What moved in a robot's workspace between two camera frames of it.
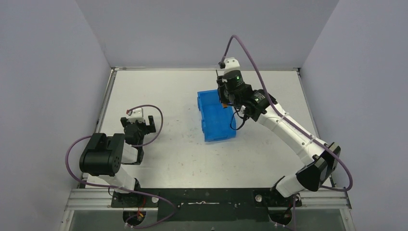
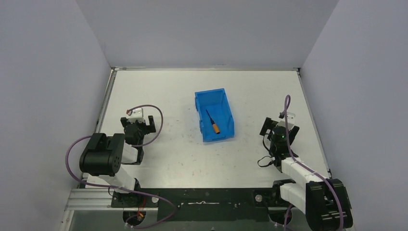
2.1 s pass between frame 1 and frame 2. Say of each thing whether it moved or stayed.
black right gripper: moved
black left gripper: stayed
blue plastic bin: stayed
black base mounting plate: stayed
